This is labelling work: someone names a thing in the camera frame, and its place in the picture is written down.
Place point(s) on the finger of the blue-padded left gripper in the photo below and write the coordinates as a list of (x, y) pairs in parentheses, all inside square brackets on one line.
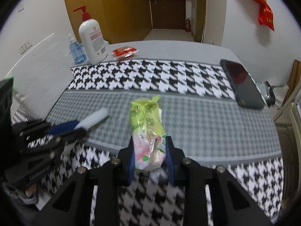
[(62, 128)]

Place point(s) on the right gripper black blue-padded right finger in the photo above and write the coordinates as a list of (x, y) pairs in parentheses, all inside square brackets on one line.
[(231, 203)]

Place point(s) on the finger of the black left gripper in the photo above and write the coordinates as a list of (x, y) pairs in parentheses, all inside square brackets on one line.
[(70, 136)]

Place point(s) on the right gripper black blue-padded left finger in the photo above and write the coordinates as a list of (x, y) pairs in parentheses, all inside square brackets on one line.
[(91, 192)]

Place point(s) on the green tissue packet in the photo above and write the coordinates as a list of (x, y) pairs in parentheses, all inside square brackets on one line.
[(148, 134)]

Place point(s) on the white face mask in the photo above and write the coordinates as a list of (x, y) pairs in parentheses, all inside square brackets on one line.
[(93, 119)]

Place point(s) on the person's left hand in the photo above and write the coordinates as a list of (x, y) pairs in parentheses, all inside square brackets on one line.
[(31, 190)]

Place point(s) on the white foam box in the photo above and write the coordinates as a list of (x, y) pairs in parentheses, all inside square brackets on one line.
[(40, 77)]

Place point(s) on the blue spray bottle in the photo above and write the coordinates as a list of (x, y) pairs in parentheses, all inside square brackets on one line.
[(76, 50)]

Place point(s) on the white red-pump lotion bottle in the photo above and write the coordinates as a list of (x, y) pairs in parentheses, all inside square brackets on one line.
[(91, 37)]

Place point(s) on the red snack packet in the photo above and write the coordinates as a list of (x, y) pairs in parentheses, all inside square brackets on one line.
[(124, 52)]

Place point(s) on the black smartphone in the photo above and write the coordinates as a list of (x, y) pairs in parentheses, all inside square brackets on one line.
[(244, 89)]

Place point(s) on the bin with black lid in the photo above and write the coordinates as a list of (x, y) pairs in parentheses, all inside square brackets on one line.
[(267, 92)]

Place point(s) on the wooden wardrobe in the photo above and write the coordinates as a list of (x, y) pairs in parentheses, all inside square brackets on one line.
[(120, 20)]

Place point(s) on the red fire extinguisher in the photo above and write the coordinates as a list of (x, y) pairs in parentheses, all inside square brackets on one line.
[(188, 25)]

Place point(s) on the dark brown entrance door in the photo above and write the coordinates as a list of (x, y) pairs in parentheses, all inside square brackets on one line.
[(168, 14)]

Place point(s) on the light wooden side door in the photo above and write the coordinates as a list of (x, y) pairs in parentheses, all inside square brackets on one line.
[(198, 19)]

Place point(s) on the white wall socket pair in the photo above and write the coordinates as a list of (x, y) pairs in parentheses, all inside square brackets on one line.
[(24, 47)]

